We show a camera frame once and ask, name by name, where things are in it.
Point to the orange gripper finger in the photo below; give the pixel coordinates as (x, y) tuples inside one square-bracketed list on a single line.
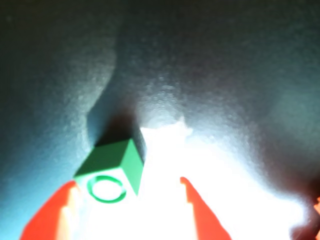
[(202, 215), (47, 215)]

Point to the green cube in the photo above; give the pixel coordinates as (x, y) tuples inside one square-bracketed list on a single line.
[(110, 160)]

